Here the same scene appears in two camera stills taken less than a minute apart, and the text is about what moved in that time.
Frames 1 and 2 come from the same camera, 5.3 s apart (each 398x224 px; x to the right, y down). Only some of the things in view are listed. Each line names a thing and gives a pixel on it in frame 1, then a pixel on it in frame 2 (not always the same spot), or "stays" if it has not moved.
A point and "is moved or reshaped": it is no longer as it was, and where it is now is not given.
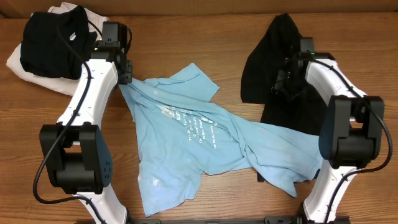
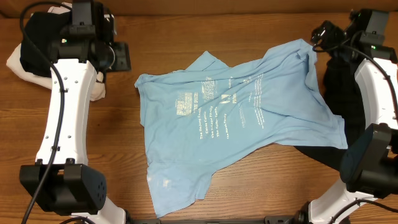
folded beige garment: x=65 y=86 stays
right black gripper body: x=290 y=86 -> x=333 y=40
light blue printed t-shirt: x=181 y=137 is moved or reshaped
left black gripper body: x=127 y=76 -> x=122 y=61
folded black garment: x=45 y=51 stays
